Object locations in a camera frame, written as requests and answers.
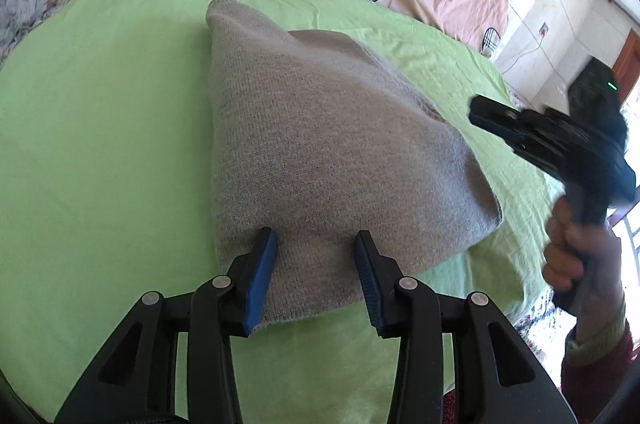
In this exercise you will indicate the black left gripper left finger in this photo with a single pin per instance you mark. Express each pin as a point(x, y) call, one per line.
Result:
point(132, 378)

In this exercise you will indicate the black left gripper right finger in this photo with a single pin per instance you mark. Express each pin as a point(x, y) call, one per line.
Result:
point(497, 378)

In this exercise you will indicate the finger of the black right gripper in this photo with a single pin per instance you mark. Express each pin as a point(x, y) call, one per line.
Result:
point(498, 119)

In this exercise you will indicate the beige knit sweater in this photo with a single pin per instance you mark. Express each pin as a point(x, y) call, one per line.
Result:
point(318, 137)

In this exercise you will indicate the dark red sleeve forearm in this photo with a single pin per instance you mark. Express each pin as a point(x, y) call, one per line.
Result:
point(598, 356)

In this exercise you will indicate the right hand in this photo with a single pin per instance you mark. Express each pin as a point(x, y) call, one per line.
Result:
point(590, 254)

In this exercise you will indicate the green bed sheet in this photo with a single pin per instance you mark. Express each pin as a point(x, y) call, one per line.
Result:
point(105, 158)

